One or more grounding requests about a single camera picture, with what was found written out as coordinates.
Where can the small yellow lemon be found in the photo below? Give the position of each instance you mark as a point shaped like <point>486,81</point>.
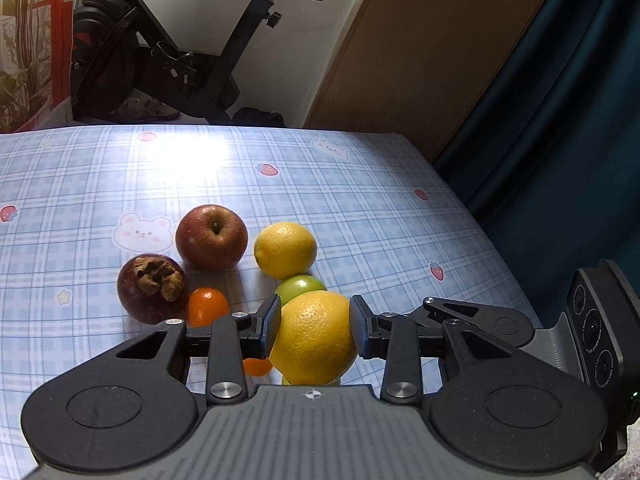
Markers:
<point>285,252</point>

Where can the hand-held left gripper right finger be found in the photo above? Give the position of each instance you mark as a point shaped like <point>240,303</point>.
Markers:
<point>359,327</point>

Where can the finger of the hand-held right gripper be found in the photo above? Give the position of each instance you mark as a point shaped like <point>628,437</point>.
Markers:
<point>477,314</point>

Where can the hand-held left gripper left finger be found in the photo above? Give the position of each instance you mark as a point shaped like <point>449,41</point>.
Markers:
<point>271,327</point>

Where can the blue plaid tablecloth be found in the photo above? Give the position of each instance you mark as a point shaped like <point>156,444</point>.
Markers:
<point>350,185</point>

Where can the printed room wall poster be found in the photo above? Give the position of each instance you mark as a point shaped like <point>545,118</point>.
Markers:
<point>25,60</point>

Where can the green plum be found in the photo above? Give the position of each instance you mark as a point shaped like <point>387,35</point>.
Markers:
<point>300,286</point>

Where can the large yellow citrus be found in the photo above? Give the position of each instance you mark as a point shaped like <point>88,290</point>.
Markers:
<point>312,340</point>

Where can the black exercise bike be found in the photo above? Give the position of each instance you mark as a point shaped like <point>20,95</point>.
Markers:
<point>110,25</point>

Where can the dark teal curtain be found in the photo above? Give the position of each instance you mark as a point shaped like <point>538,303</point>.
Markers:
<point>550,160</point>

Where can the red apple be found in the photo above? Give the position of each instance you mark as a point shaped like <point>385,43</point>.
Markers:
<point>210,245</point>

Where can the brown wooden panel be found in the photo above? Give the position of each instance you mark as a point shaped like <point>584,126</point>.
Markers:
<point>425,50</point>

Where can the dark purple mangosteen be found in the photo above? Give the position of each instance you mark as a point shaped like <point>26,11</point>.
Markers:
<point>140,300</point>

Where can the small orange tangerine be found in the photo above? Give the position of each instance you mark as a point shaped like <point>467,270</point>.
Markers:
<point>257,366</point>
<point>207,305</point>

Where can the brown sandal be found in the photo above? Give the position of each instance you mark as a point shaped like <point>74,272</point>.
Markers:
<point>147,107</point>

